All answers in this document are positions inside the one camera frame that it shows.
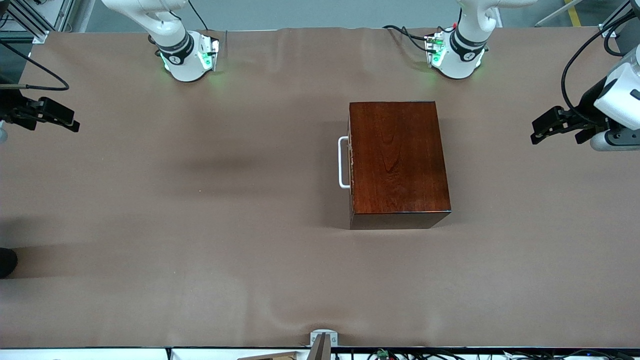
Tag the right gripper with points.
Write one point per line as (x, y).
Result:
(10, 108)

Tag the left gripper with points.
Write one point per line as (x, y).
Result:
(586, 111)

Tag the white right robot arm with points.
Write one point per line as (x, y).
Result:
(185, 65)

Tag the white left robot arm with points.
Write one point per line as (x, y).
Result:
(462, 60)

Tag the yellow floor tape strip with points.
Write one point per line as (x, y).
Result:
(574, 12)

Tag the black rounded object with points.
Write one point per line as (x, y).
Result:
(6, 262)

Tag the dark brown wooden cabinet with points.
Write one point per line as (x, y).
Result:
(395, 160)

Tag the brown table cloth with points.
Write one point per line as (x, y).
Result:
(200, 250)

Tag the green connector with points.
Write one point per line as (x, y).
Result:
(382, 354)

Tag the light wooden board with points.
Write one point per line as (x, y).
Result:
(270, 357)

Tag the aluminium frame profile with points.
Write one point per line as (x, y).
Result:
(30, 25)
(612, 27)

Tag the grey metal bracket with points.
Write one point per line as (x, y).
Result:
(324, 345)

